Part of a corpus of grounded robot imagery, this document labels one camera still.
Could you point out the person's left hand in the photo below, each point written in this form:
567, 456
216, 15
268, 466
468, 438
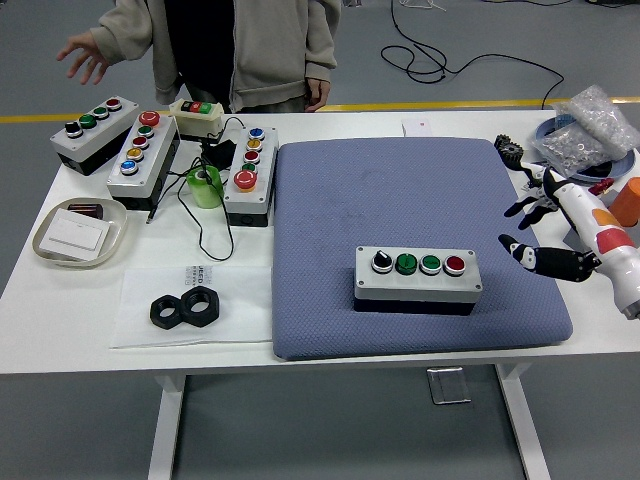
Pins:
317, 92

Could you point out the person's right hand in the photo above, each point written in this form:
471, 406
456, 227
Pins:
87, 55

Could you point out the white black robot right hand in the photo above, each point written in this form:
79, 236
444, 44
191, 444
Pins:
600, 235

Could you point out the grey four-button control box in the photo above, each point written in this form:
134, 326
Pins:
82, 142
415, 287

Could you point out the person's right forearm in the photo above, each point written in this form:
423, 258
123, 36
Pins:
127, 30

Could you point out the person's left forearm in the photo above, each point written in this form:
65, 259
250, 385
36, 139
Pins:
322, 40

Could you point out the grey five-button control box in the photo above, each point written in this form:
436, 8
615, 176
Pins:
245, 202
132, 185

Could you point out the orange cylinder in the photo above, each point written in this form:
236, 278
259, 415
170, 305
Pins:
627, 200

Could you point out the small red clip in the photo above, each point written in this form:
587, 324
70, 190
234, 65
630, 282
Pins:
600, 187

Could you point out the person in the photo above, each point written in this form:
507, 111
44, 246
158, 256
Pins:
270, 50

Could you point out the blue coiled belt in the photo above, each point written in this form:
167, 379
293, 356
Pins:
622, 165

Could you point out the clear bag of metal washers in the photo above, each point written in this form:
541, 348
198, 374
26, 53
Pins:
570, 147

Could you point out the white card with red mark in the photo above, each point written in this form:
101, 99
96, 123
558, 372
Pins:
417, 129

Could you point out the blue-grey quilted mat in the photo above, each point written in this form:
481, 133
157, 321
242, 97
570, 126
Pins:
350, 200

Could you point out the clear bubble wrap bag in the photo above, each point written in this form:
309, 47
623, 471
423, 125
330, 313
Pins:
595, 110

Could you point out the black gear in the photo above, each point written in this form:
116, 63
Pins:
507, 147

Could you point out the dark brown small block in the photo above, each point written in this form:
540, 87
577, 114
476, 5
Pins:
85, 209

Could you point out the green tape roll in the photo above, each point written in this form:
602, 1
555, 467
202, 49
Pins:
202, 195

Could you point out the white oval tray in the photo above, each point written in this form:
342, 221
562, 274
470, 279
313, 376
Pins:
115, 215

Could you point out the white table leg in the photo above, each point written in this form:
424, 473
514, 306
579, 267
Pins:
520, 425
167, 435

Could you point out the clear plastic bag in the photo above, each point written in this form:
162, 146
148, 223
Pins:
240, 310

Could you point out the large black hex nut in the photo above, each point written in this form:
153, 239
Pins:
207, 315

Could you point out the small black hex nut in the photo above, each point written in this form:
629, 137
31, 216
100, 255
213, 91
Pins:
162, 322

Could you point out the cream three-button switch box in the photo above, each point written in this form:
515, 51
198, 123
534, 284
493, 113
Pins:
197, 120

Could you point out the white wall switch plate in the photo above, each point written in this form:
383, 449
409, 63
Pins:
75, 235

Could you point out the silver metal floor frame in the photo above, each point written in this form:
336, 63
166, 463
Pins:
448, 400

